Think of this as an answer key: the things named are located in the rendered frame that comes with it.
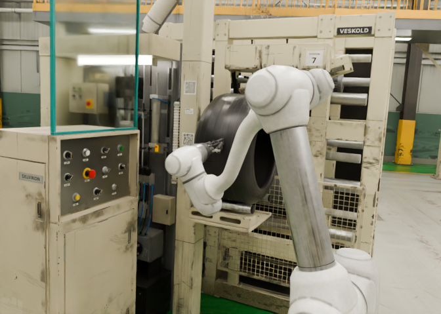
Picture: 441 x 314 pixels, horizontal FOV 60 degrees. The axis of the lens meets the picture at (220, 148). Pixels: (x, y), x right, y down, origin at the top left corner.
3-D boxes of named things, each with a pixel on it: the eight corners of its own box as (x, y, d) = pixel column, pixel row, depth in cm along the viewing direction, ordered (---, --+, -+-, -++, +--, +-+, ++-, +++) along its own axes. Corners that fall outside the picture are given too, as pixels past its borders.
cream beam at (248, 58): (223, 69, 229) (224, 44, 227) (239, 73, 251) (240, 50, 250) (326, 70, 203) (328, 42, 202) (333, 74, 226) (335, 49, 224)
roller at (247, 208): (193, 204, 209) (191, 199, 207) (197, 198, 212) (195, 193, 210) (252, 215, 195) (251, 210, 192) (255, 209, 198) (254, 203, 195)
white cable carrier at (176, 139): (171, 183, 223) (174, 101, 217) (175, 181, 227) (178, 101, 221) (177, 184, 221) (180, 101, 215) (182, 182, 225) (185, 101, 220)
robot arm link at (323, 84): (282, 88, 128) (261, 86, 118) (329, 60, 118) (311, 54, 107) (297, 123, 126) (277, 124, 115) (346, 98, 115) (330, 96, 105)
